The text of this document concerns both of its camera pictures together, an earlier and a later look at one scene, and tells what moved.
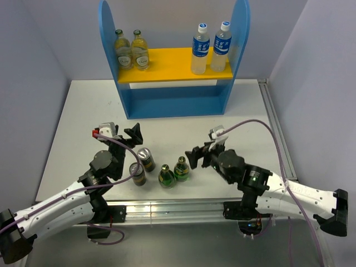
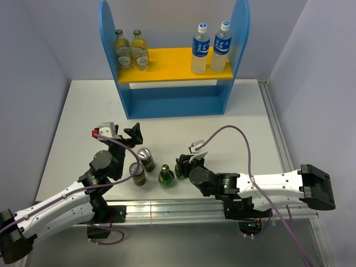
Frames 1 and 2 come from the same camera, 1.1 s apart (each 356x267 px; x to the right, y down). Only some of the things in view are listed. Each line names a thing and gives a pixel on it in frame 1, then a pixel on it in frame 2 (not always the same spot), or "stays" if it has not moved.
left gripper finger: (135, 134) stays
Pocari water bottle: (201, 44) stays
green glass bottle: (181, 170) stays
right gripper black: (193, 155) to (180, 162)
